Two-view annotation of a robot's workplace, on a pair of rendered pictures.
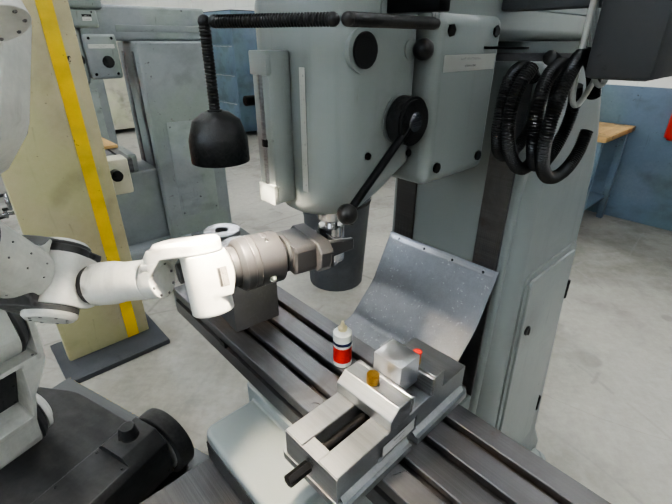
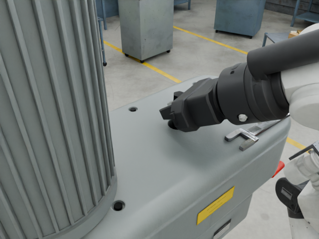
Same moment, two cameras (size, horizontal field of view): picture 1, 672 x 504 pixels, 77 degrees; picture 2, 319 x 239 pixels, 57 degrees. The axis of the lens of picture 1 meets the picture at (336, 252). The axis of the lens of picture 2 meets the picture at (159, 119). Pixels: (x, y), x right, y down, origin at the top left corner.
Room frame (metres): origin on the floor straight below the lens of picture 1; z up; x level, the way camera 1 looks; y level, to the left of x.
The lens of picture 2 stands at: (1.13, 0.00, 2.20)
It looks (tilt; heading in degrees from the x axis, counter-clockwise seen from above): 35 degrees down; 183
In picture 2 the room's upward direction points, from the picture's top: straight up
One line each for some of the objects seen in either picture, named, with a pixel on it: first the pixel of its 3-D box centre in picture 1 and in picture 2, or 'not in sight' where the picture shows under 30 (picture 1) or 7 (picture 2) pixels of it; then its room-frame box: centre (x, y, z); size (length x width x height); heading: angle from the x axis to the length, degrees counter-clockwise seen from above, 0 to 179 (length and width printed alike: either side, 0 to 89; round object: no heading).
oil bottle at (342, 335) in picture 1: (342, 342); not in sight; (0.71, -0.01, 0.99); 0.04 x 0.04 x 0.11
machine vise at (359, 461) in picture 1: (383, 400); not in sight; (0.55, -0.08, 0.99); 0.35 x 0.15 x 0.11; 134
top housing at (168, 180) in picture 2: not in sight; (170, 159); (0.70, 0.00, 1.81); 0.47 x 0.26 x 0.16; 133
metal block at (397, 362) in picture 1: (395, 366); not in sight; (0.57, -0.11, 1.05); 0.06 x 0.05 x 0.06; 44
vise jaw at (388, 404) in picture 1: (374, 393); not in sight; (0.53, -0.07, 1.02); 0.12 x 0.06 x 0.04; 44
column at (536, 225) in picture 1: (474, 313); not in sight; (1.11, -0.44, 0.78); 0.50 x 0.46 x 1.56; 133
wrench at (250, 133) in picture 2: not in sight; (276, 117); (0.67, 0.19, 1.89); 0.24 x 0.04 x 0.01; 131
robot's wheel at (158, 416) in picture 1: (163, 439); not in sight; (0.86, 0.51, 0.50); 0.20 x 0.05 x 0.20; 62
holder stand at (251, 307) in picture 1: (234, 271); not in sight; (0.94, 0.26, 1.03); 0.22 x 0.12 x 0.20; 38
